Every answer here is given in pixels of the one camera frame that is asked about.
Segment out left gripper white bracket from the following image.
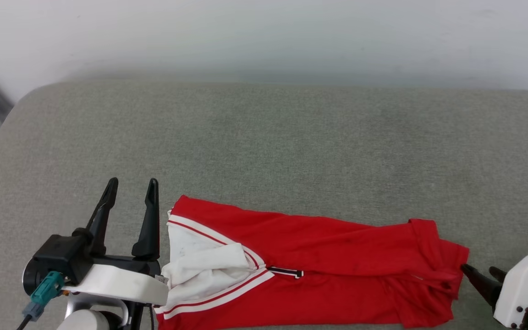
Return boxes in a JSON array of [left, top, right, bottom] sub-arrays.
[[62, 178, 169, 306]]

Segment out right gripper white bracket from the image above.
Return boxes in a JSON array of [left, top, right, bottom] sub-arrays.
[[460, 250, 528, 330]]

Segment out red white striped garment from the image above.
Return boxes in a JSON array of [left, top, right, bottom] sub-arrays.
[[154, 195, 470, 330]]

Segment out teal cable connector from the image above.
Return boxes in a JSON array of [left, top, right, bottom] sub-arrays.
[[22, 270, 66, 321]]

